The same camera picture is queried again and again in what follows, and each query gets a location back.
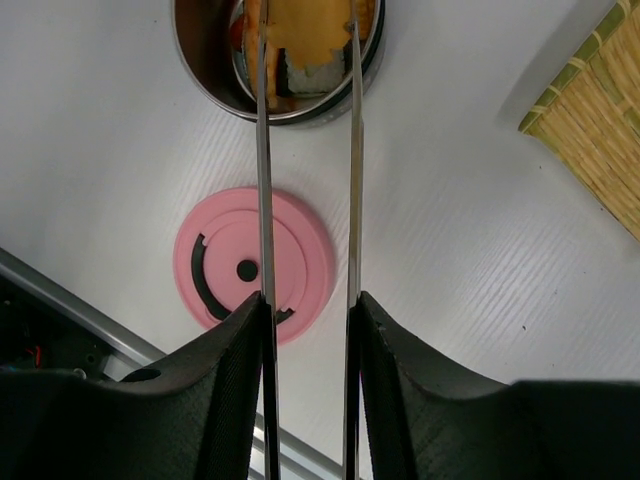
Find orange flower-shaped food toy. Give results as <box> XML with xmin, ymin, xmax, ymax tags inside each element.
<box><xmin>267</xmin><ymin>0</ymin><xmax>351</xmax><ymax>68</ymax></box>

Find aluminium mounting rail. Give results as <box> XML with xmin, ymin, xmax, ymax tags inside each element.
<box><xmin>1</xmin><ymin>250</ymin><xmax>342</xmax><ymax>479</ymax></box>

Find bamboo woven serving tray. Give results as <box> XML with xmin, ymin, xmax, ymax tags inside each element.
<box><xmin>518</xmin><ymin>1</ymin><xmax>639</xmax><ymax>237</ymax></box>

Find sushi roll toy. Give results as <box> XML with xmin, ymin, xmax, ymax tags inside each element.
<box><xmin>276</xmin><ymin>49</ymin><xmax>346</xmax><ymax>98</ymax></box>

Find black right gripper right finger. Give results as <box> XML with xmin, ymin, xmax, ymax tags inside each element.
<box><xmin>358</xmin><ymin>294</ymin><xmax>639</xmax><ymax>479</ymax></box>

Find salmon-coloured fish food toy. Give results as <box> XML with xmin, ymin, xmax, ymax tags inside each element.
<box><xmin>242</xmin><ymin>0</ymin><xmax>282</xmax><ymax>114</ymax></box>

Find round steel lunch bowl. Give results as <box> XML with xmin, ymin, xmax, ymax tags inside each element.
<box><xmin>171</xmin><ymin>1</ymin><xmax>386</xmax><ymax>127</ymax></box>

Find round yellow waffle toy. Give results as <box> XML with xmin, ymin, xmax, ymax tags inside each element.
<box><xmin>355</xmin><ymin>0</ymin><xmax>375</xmax><ymax>42</ymax></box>

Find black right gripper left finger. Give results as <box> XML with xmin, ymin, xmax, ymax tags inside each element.
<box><xmin>1</xmin><ymin>295</ymin><xmax>262</xmax><ymax>479</ymax></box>

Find red fried chicken toy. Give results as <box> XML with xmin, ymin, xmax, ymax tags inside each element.
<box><xmin>229</xmin><ymin>14</ymin><xmax>245</xmax><ymax>52</ymax></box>

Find pink round lid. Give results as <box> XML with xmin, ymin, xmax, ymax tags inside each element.
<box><xmin>173</xmin><ymin>187</ymin><xmax>336</xmax><ymax>345</ymax></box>

